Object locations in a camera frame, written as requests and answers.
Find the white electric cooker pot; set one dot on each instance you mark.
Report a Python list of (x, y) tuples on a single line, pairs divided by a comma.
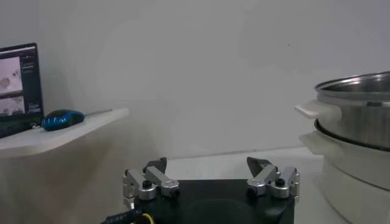
[(356, 182)]

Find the blue black computer mouse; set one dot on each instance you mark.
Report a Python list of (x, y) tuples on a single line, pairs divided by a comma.
[(62, 119)]

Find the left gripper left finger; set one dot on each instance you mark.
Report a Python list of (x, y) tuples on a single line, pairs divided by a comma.
[(158, 179)]

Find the black laptop screen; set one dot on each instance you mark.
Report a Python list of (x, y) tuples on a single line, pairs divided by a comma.
[(21, 85)]

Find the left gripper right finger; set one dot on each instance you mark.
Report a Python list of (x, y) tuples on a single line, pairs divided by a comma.
[(265, 179)]

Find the stainless perforated steamer basket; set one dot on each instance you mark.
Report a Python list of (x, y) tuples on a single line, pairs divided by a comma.
[(359, 121)]

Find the white side table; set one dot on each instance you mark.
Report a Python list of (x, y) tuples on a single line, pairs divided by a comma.
[(61, 137)]

